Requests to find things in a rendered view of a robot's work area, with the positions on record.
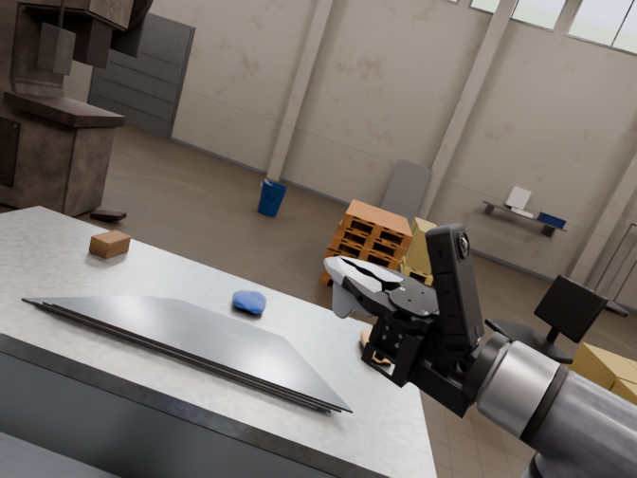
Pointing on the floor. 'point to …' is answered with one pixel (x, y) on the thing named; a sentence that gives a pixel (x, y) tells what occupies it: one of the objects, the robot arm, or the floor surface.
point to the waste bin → (270, 197)
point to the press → (76, 13)
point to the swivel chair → (556, 318)
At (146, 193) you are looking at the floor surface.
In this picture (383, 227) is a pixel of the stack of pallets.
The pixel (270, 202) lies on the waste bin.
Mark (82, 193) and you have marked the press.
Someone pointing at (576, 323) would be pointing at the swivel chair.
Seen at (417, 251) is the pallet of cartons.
